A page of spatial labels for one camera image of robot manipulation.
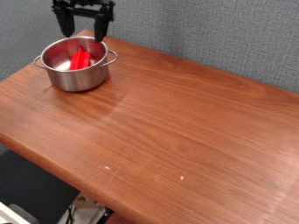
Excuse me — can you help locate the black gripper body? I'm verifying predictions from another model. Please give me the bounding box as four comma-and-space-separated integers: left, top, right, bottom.
51, 0, 116, 21

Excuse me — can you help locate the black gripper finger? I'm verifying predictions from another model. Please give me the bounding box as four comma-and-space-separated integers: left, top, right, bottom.
53, 8, 74, 37
93, 13, 109, 42

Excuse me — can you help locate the red block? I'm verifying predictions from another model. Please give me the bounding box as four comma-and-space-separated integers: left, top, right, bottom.
69, 48, 90, 70

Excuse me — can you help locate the stainless steel pot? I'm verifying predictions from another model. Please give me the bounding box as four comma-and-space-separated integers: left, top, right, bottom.
33, 36, 117, 92

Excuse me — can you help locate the white object at corner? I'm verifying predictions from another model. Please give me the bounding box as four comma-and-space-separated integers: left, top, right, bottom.
0, 202, 30, 224

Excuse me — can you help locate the white table leg frame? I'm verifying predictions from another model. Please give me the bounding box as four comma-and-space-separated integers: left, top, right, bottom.
57, 192, 113, 224

